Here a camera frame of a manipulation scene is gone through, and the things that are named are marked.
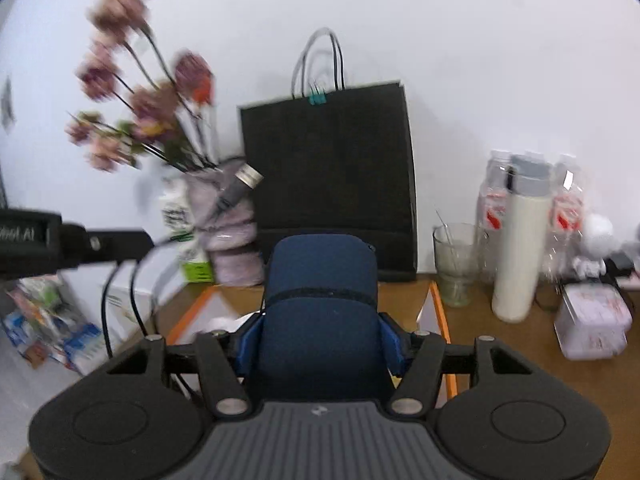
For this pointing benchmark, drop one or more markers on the white round toy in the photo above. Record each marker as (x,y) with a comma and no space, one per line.
(597,232)

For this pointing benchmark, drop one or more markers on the teal binder clip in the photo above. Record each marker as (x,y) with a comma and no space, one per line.
(316,96)

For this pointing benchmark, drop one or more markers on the white thermos bottle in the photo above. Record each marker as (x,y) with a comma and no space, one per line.
(520,260)

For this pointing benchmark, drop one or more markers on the white green milk carton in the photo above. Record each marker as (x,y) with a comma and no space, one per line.
(197,270)

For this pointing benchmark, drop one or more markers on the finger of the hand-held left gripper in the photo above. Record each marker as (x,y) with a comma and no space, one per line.
(110,245)

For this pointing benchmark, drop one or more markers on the white carton box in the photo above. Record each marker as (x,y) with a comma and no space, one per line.
(125,320)

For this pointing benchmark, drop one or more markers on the red cardboard box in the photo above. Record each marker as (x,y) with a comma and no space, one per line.
(442,330)

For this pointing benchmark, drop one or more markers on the blue and white packets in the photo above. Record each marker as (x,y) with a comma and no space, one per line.
(75,340)

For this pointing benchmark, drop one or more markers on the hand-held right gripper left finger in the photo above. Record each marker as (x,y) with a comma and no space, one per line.
(245,350)

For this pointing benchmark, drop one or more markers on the wooden desktop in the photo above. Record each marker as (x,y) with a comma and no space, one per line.
(500,340)

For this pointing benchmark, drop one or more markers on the clear drinking glass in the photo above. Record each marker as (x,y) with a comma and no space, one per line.
(457,280)

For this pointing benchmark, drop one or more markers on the purple textured vase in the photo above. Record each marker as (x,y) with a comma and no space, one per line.
(235,255)

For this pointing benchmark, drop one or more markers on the white patterned tin box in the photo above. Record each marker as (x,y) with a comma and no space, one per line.
(592,320)

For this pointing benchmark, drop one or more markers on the black and white device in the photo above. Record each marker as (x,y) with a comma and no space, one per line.
(620,262)

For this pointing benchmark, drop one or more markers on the clear water bottle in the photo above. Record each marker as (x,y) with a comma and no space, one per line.
(567,210)
(492,210)

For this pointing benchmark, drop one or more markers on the black paper bag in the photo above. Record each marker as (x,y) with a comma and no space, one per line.
(330,160)

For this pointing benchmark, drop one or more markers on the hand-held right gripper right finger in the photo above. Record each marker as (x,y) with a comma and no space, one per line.
(392,345)

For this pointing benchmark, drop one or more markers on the dried pink flowers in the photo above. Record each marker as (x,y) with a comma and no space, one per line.
(150,105)

